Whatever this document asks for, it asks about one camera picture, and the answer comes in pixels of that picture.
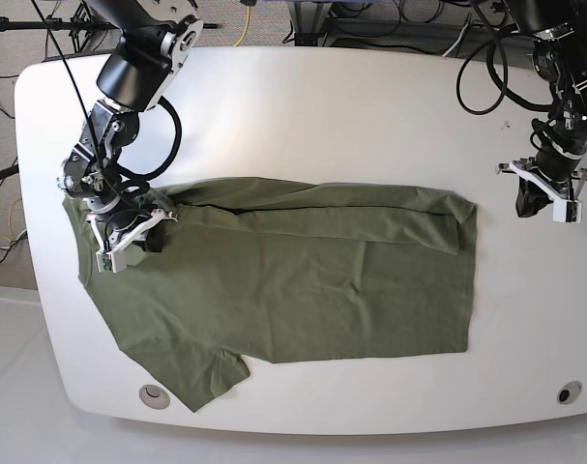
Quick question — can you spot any black tripod stand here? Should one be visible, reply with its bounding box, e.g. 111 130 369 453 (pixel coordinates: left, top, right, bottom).
0 1 220 62

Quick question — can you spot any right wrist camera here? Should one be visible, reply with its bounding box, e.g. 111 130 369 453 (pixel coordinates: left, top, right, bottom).
96 250 127 274

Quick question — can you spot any olive green T-shirt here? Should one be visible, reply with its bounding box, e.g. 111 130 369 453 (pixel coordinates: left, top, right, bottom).
63 178 478 411

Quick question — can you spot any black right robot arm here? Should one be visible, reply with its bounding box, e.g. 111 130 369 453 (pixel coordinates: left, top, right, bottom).
59 1 204 270

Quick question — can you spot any yellow floor cable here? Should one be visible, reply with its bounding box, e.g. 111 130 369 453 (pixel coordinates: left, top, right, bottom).
0 196 27 248

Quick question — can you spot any table cable grommet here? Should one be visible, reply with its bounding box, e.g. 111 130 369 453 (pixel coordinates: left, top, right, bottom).
557 381 582 404
138 385 170 410

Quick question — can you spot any left table cable grommet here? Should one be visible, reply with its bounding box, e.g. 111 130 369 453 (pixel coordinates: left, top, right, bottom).
138 385 170 410

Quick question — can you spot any white power cable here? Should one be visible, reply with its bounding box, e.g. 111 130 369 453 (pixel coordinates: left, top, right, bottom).
441 18 473 58

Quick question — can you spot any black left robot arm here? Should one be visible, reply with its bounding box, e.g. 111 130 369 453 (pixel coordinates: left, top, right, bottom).
470 1 587 223

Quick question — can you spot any right table cable grommet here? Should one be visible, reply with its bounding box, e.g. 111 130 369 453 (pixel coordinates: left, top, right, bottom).
557 381 582 404

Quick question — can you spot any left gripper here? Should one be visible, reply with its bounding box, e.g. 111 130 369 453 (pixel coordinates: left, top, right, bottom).
495 144 587 218

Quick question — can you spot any yellow hanging cable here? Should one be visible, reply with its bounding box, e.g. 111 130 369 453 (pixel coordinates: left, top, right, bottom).
233 8 252 48

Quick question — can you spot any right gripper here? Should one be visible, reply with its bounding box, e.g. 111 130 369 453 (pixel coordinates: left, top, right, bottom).
86 205 177 253

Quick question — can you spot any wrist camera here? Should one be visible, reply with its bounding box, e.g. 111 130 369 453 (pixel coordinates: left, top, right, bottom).
96 250 127 274
552 198 582 223

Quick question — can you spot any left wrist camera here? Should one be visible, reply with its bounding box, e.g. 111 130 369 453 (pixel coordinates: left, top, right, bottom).
552 198 582 223

